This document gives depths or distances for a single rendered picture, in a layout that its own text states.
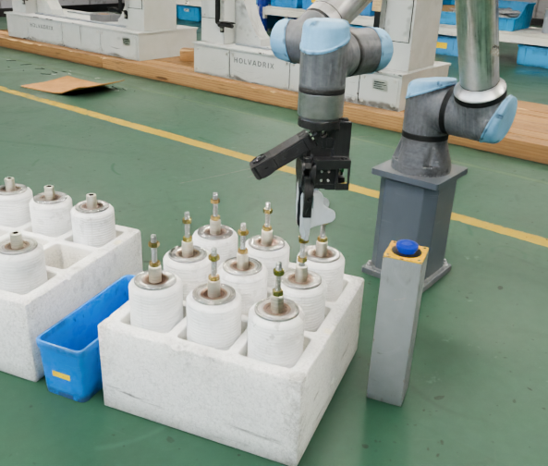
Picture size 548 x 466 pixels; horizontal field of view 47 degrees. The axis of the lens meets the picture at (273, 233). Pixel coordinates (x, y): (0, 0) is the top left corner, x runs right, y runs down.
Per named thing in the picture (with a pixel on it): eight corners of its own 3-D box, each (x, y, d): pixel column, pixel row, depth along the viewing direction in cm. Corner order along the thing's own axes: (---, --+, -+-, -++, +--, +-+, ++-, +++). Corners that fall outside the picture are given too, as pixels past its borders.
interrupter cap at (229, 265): (215, 263, 122) (215, 261, 121) (249, 256, 125) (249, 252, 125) (234, 280, 116) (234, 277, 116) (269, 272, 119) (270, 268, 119)
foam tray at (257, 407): (200, 310, 154) (200, 242, 146) (357, 349, 141) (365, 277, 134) (103, 405, 121) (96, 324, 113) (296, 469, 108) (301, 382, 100)
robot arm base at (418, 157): (407, 155, 174) (412, 119, 170) (459, 167, 166) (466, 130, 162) (380, 167, 163) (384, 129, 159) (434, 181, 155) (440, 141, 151)
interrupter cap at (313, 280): (292, 294, 112) (292, 290, 112) (273, 275, 118) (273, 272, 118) (329, 287, 115) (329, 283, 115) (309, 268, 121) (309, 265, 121)
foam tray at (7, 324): (21, 263, 172) (12, 202, 165) (144, 295, 159) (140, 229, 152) (-107, 336, 139) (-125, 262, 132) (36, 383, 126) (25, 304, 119)
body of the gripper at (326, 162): (348, 194, 106) (355, 124, 102) (298, 194, 106) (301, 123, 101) (339, 179, 113) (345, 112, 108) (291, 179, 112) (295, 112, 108)
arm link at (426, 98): (417, 122, 168) (423, 69, 163) (463, 132, 160) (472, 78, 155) (392, 129, 160) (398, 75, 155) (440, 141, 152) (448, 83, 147)
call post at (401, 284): (374, 377, 132) (391, 241, 119) (407, 386, 129) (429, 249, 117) (365, 398, 126) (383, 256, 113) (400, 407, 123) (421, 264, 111)
